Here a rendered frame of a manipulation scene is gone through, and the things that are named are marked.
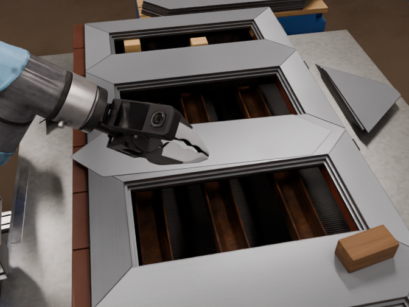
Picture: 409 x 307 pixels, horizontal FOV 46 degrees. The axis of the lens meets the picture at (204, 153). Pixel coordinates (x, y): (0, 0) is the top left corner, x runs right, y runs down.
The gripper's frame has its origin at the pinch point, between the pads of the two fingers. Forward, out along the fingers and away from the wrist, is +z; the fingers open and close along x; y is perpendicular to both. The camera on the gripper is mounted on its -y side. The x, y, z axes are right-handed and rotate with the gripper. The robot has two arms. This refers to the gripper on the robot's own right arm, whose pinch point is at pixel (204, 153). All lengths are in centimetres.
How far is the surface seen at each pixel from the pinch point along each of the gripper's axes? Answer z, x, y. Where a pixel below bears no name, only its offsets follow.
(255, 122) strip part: 40, -27, 44
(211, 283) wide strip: 22.7, 20.0, 21.1
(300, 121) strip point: 51, -31, 37
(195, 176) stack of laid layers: 24.4, -5.1, 42.7
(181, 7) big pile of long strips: 30, -80, 98
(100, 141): 4, -9, 64
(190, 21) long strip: 32, -72, 90
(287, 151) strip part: 45, -19, 33
